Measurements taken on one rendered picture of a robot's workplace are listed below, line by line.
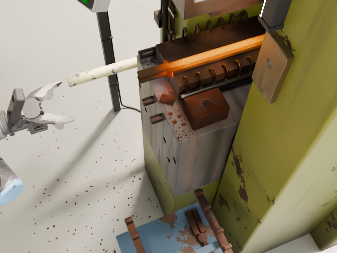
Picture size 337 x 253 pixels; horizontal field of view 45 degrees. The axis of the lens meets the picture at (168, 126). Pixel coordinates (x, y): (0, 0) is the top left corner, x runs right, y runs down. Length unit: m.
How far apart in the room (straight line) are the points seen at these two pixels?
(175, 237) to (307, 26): 0.82
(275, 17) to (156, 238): 0.82
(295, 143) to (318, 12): 0.34
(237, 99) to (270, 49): 0.44
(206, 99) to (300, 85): 0.42
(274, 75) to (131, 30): 1.95
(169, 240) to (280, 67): 0.71
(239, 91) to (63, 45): 1.65
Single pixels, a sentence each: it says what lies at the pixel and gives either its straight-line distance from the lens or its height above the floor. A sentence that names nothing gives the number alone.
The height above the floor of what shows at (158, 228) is 0.67.
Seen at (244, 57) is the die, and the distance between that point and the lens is 1.36.
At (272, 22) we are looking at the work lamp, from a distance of 0.88.
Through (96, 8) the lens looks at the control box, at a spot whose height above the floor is 0.97.
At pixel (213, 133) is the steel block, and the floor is 0.90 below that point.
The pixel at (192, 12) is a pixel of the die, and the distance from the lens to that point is 1.04.
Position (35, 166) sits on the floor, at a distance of 2.32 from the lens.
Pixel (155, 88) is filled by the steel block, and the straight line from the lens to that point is 1.35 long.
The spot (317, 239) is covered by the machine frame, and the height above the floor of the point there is 0.05.
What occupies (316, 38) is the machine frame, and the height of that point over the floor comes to 1.44.
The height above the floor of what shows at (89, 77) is 0.63.
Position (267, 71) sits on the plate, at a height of 1.26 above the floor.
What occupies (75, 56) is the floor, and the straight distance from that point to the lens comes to 2.70.
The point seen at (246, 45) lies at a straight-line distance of 1.37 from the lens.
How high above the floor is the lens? 2.00
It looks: 59 degrees down
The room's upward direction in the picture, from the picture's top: 2 degrees clockwise
